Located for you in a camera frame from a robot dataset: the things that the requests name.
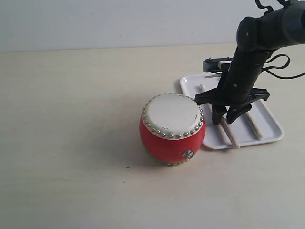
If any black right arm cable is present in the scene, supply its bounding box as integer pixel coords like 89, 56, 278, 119
256, 0, 305, 79

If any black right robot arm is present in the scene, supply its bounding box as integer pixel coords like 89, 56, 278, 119
194, 0, 305, 125

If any small red drum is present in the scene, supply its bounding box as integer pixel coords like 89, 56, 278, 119
139, 93, 206, 166

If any white plastic tray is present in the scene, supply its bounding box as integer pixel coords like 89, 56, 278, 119
179, 73, 284, 147

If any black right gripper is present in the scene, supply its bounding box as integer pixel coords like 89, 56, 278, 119
194, 72, 270, 125

